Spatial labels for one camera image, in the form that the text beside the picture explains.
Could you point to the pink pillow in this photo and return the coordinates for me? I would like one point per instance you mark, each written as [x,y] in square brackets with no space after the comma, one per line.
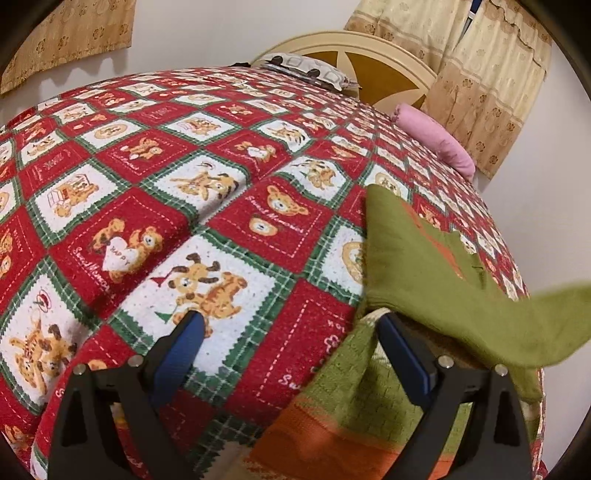
[443,138]

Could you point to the beige floral curtain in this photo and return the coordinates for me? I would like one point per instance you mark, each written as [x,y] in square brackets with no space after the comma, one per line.
[406,27]
[498,83]
[60,41]

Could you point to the white grey patterned pillow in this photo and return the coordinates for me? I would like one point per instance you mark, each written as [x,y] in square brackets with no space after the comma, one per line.
[309,69]

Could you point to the red printed bear blanket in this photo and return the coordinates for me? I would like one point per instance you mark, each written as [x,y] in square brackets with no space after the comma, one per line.
[194,198]

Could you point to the green knitted sweater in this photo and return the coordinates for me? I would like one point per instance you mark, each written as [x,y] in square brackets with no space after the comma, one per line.
[406,258]

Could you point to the cream round headboard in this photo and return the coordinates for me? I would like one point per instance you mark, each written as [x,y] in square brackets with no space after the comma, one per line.
[369,69]

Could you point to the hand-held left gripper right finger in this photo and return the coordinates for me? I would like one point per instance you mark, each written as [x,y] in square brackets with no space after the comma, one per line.
[408,357]

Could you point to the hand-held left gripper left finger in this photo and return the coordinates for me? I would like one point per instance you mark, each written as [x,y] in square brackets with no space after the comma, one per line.
[178,357]

